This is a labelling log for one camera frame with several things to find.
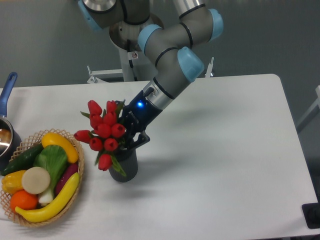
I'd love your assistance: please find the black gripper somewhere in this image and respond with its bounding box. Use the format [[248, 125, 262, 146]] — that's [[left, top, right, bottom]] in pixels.
[[114, 90, 163, 150]]

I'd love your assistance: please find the red tulip bouquet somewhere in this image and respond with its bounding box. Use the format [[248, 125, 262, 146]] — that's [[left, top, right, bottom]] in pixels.
[[73, 100, 127, 172]]

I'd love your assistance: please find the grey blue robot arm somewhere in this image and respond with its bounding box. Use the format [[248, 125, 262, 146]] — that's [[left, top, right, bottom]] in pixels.
[[77, 0, 224, 150]]

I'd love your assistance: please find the dark grey ribbed vase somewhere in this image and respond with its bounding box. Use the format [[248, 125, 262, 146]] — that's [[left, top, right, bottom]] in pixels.
[[109, 149, 138, 183]]

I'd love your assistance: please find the purple sweet potato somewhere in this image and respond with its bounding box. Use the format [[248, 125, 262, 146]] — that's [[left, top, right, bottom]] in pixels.
[[54, 163, 78, 196]]

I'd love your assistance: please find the yellow squash upper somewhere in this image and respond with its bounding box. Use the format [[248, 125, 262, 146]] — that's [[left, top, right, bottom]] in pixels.
[[41, 132, 79, 164]]

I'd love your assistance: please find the green bok choy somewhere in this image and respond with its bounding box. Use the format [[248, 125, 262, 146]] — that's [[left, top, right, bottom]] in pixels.
[[33, 145, 68, 206]]

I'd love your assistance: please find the woven wicker basket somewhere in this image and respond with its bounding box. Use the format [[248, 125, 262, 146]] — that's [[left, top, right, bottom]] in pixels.
[[0, 129, 85, 228]]

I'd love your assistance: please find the yellow banana shaped squash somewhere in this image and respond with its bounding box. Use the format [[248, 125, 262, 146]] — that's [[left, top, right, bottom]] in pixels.
[[15, 172, 80, 223]]

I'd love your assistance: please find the green cucumber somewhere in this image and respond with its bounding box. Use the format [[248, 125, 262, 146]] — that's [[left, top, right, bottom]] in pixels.
[[0, 144, 44, 176]]

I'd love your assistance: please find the beige round disc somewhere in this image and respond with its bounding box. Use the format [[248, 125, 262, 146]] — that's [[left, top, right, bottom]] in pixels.
[[21, 167, 51, 195]]

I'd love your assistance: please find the orange fruit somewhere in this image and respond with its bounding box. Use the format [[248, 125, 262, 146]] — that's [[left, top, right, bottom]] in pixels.
[[10, 190, 38, 213]]

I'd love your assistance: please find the yellow bell pepper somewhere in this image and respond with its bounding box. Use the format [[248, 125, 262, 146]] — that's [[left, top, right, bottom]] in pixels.
[[1, 170, 26, 195]]

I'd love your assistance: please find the black device at table edge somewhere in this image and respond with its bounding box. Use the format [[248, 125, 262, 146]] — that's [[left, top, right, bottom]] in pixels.
[[302, 202, 320, 229]]

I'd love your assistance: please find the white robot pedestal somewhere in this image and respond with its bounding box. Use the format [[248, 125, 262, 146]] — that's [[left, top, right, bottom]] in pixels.
[[118, 48, 158, 82]]

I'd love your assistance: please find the white metal base frame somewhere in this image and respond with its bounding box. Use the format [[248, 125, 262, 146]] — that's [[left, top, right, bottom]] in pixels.
[[86, 56, 215, 84]]

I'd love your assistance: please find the blue handled saucepan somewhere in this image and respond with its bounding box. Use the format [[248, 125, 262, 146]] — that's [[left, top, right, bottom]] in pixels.
[[0, 72, 22, 171]]

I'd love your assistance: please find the white furniture frame right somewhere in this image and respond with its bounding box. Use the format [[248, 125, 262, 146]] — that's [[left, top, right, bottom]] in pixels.
[[296, 85, 320, 134]]

